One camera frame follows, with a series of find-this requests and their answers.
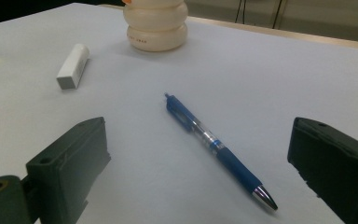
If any black pen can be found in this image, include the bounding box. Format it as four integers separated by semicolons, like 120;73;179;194
163;92;279;212

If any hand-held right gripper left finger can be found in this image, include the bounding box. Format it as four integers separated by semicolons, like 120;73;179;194
25;117;112;224

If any black cable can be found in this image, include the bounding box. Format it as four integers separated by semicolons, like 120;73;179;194
235;0;247;24

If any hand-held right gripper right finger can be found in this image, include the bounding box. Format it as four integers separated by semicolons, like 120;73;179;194
286;117;358;224

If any white table mat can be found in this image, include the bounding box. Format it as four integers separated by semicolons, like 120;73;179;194
0;3;358;224

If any cream ribbed pen holder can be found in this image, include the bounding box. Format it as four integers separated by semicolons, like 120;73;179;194
121;0;189;52

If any light wooden cabinet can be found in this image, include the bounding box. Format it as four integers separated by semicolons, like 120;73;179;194
185;0;358;45

